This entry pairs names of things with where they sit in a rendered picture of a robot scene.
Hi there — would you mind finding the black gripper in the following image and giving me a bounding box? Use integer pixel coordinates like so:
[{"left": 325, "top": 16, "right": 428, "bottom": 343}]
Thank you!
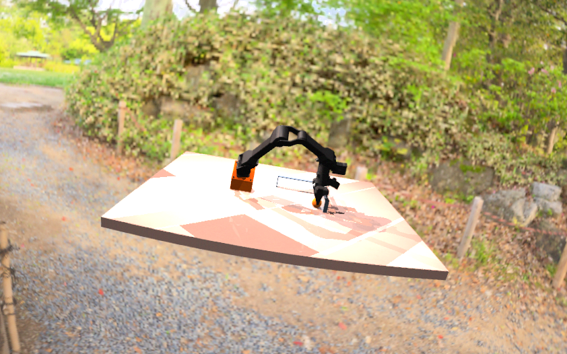
[{"left": 312, "top": 171, "right": 329, "bottom": 205}]

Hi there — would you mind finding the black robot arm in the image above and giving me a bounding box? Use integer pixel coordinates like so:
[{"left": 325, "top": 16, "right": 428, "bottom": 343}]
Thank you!
[{"left": 236, "top": 125, "right": 347, "bottom": 190}]

